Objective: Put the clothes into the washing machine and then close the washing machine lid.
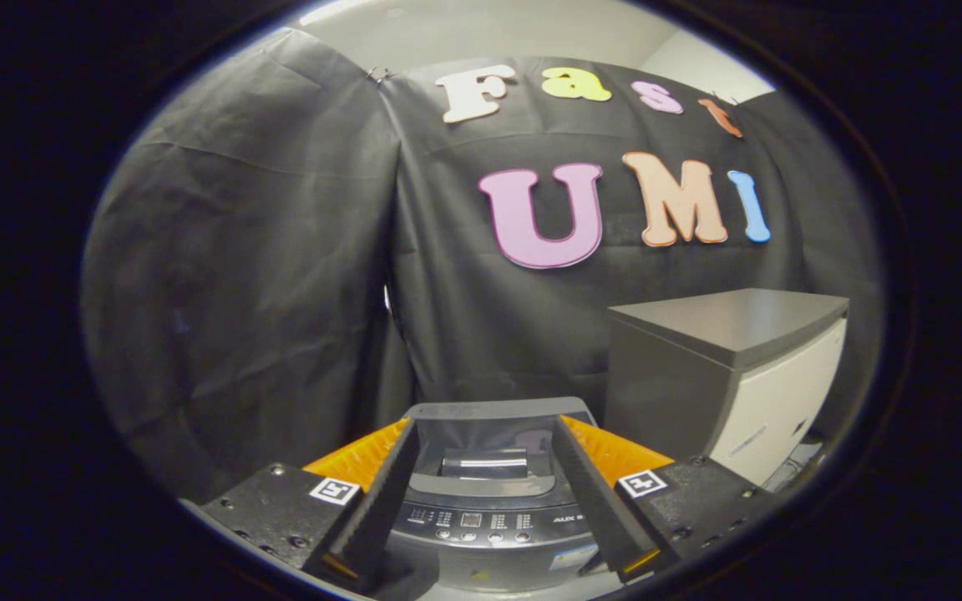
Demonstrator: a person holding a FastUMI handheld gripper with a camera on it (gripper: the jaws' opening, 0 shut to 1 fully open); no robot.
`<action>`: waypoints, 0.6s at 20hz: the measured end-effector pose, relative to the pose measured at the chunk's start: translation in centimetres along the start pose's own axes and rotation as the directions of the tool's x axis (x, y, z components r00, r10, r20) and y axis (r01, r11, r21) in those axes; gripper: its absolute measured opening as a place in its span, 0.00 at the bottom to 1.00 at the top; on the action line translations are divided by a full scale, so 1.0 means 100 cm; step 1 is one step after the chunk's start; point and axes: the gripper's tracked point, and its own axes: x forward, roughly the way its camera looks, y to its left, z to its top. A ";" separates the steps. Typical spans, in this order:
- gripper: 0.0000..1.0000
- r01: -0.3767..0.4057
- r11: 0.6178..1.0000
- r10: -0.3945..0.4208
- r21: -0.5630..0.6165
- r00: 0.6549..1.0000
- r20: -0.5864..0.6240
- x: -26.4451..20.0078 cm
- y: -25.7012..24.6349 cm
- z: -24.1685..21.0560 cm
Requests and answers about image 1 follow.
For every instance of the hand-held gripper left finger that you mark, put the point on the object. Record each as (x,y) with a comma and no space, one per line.
(381,501)

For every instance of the beige cabinet with dark top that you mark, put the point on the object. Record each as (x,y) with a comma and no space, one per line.
(723,334)

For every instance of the grey washing machine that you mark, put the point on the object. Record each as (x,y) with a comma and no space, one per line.
(489,547)

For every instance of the black backdrop cloth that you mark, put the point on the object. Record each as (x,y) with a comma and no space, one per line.
(239,292)

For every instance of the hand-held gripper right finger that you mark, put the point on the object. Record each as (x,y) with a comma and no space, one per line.
(594,501)

